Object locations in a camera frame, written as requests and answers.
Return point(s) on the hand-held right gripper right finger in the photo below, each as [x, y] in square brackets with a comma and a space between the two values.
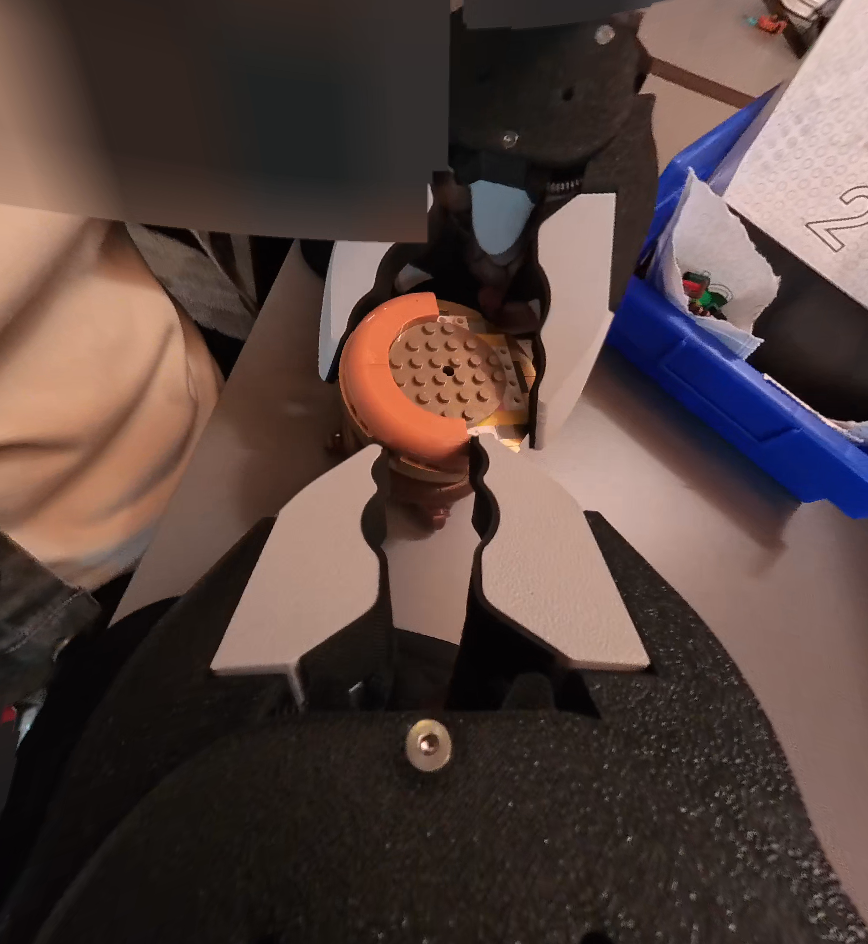
[552, 590]

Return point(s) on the black mesh chair seat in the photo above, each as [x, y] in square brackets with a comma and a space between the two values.
[13, 811]

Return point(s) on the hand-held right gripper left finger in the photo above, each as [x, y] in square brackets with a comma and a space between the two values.
[308, 590]

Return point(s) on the person's left hand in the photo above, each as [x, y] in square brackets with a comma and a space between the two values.
[496, 287]

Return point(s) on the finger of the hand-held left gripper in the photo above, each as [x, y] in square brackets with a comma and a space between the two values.
[345, 287]
[581, 295]

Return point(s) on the pile of small lego pieces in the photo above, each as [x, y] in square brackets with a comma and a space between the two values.
[707, 295]

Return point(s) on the lego flower pot model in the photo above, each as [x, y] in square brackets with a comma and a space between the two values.
[434, 369]

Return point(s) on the white dotted paper bag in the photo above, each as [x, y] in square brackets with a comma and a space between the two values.
[832, 110]

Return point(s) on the black bin divider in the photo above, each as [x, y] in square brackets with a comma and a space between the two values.
[810, 346]

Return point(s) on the torn white paper bag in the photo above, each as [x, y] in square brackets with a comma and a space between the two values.
[714, 228]

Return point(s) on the blue plastic bin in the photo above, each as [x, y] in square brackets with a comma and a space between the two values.
[736, 413]

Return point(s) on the person's beige shirt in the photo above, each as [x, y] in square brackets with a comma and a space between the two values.
[50, 369]

